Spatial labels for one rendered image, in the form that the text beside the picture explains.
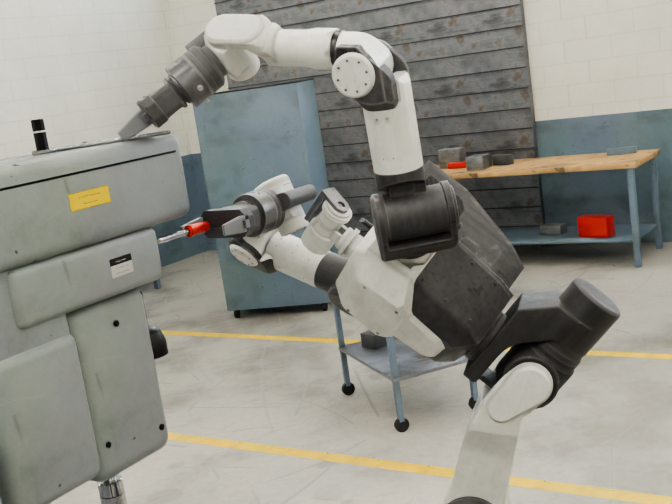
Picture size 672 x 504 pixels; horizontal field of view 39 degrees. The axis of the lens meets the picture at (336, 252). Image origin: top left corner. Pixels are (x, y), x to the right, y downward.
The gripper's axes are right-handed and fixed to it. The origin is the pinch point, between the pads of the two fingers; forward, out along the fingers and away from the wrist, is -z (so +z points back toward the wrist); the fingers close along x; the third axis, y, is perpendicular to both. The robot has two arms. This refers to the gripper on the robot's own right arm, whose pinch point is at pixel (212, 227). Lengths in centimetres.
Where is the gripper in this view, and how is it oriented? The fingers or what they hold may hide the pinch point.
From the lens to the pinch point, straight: 183.2
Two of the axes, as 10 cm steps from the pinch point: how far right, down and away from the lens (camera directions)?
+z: 5.4, -2.4, 8.0
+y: 1.5, 9.7, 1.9
